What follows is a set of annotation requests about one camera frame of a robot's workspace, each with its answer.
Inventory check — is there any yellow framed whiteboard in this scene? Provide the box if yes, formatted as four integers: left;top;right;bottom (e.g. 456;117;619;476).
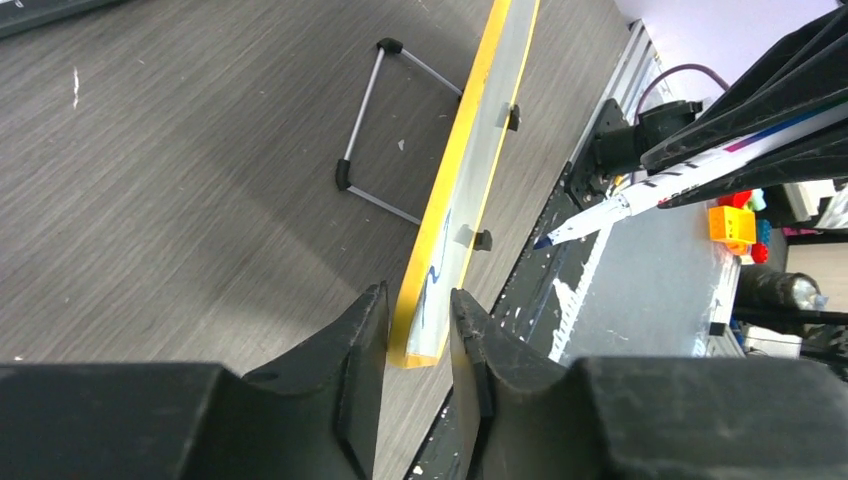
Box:
388;1;539;369

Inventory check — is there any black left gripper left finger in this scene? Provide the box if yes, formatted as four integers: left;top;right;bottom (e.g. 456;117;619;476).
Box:
1;283;389;479

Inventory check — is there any white toothed cable rail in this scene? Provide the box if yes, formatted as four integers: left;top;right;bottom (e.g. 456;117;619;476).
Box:
548;227;612;363

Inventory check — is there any white blue marker pen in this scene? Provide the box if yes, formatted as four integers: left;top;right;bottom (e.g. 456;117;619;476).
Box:
533;100;847;250

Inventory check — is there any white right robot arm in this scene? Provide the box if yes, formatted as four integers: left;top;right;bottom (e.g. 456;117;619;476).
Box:
594;6;847;208

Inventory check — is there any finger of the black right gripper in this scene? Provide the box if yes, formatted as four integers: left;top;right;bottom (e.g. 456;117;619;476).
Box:
658;122;847;209
641;6;847;171

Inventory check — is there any metal whiteboard stand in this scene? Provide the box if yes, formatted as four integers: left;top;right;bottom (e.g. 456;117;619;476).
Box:
333;37;464;226

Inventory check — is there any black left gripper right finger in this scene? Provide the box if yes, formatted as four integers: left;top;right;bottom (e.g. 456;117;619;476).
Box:
450;289;847;479

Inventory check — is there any orange yellow toy block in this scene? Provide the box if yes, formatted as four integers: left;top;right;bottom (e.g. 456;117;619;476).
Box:
707;206;757;256

